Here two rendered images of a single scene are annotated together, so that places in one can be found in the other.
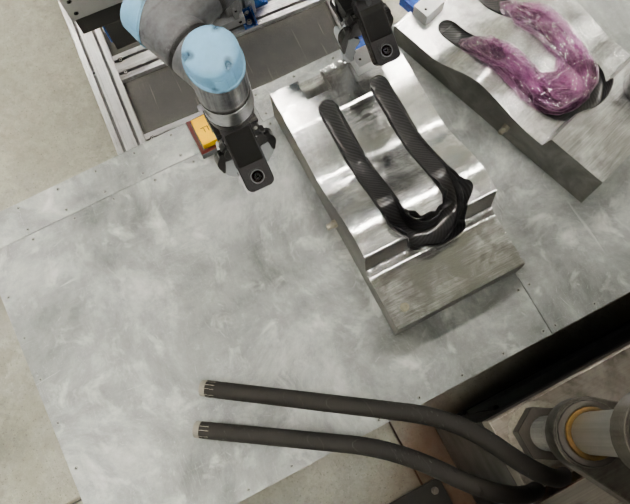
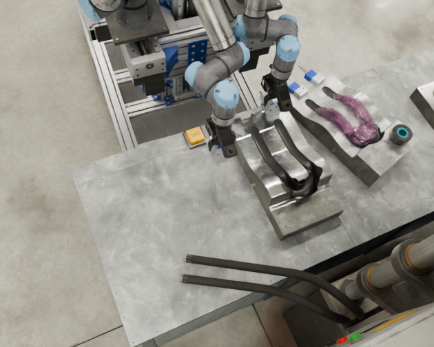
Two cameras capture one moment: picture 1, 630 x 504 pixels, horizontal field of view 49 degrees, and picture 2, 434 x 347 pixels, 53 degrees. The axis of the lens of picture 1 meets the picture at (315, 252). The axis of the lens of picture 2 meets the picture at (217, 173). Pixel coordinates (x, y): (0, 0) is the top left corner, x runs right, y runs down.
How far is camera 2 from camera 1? 0.48 m
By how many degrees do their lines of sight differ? 12
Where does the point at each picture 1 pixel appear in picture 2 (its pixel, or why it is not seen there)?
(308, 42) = not seen: hidden behind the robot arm
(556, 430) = (362, 277)
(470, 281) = (318, 216)
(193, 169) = (184, 154)
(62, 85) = (89, 117)
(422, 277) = (295, 212)
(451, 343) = (307, 246)
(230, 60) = (235, 95)
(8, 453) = (37, 314)
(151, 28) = (200, 79)
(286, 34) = not seen: hidden behind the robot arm
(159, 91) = (147, 124)
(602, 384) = not seen: hidden behind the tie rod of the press
